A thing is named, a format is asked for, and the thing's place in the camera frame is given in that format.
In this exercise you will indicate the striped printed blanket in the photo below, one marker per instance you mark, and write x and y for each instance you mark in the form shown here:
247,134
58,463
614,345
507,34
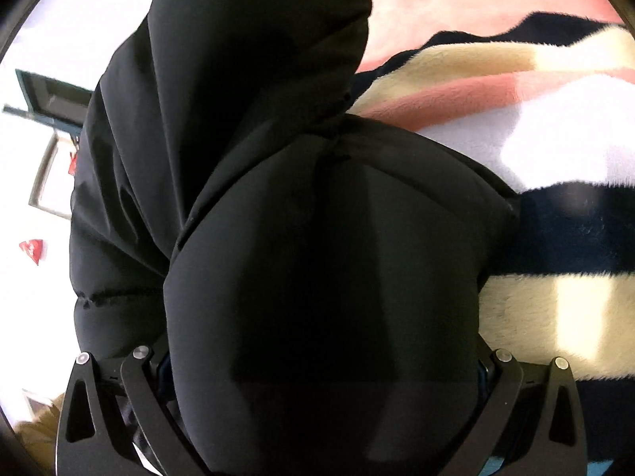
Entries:
545,158

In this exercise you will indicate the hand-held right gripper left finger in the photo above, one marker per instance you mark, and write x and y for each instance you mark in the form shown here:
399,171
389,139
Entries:
149,386

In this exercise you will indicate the small red triangular item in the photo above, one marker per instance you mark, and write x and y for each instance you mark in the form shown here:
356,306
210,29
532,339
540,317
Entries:
32,253

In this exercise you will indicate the grey picture frame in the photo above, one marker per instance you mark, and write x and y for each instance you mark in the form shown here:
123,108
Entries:
42,183

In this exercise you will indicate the dark teal window frame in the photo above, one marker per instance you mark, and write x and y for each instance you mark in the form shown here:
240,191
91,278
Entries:
54,99

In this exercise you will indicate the black hooded puffer jacket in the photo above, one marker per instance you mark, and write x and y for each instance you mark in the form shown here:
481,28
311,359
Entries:
297,258

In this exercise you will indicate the brown cardboard piece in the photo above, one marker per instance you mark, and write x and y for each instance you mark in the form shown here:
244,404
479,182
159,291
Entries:
39,426

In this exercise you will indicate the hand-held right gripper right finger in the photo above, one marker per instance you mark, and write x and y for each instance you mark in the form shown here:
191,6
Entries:
501,382

